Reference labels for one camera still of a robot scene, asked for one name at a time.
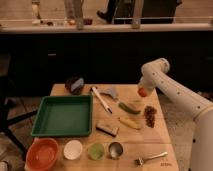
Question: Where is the red apple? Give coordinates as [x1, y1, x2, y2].
[138, 88, 148, 97]

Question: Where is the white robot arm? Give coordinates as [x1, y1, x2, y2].
[138, 58, 213, 171]

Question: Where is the grey spatula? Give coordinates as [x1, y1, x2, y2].
[100, 87, 118, 100]

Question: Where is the green pepper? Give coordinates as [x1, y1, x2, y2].
[118, 102, 141, 115]

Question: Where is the dark bowl with sponge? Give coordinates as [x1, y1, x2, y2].
[65, 77, 84, 95]

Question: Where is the grey block sponge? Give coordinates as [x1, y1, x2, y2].
[96, 121, 119, 137]

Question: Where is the yellow banana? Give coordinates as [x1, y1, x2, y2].
[119, 117, 141, 130]

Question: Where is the dark grape bunch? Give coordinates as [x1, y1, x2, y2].
[144, 106, 157, 128]

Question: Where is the green plastic tray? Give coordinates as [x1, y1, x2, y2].
[31, 95, 93, 137]

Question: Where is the silver metal cup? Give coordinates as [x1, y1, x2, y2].
[108, 142, 123, 159]

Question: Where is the green small cup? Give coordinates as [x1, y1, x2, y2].
[87, 143, 105, 160]

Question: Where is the white small bowl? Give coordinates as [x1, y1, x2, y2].
[63, 140, 83, 160]

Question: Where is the silver fork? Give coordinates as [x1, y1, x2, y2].
[134, 152, 168, 166]

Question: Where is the orange bowl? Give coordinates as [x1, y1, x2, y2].
[26, 138, 59, 171]

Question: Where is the black office chair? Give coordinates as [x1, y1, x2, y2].
[0, 53, 37, 159]

